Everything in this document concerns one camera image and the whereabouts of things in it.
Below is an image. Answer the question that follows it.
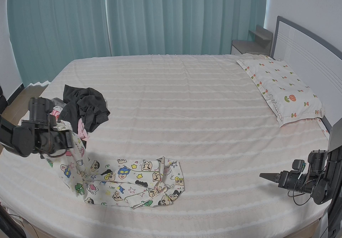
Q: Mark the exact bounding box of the grey white bedside table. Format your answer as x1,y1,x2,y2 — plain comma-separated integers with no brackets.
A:
231,25,273,56

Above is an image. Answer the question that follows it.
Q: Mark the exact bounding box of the black cable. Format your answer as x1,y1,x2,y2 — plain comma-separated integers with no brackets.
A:
287,190,313,206

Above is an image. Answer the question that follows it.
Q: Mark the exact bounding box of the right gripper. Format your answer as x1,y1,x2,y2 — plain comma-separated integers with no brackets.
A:
278,170,305,193

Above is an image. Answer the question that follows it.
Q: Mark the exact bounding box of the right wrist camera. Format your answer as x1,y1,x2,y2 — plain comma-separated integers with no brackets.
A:
292,159,306,172

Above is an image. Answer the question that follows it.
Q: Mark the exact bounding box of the bed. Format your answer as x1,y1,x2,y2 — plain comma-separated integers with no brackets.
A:
0,15,342,238

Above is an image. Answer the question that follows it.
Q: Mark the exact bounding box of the pile of clothes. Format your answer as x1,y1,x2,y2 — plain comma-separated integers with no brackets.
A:
50,84,112,142

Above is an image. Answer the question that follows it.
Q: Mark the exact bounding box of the white printed pyjama top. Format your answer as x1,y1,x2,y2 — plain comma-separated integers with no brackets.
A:
44,121,185,210

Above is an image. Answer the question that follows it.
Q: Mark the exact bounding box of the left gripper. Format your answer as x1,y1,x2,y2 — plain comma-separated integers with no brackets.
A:
44,130,73,158

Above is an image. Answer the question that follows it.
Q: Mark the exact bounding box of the blue-green curtain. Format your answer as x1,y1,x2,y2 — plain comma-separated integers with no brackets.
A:
7,0,112,88
105,0,269,56

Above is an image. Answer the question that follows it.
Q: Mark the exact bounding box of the white printed pillow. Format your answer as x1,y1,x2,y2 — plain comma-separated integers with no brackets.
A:
236,54,325,128

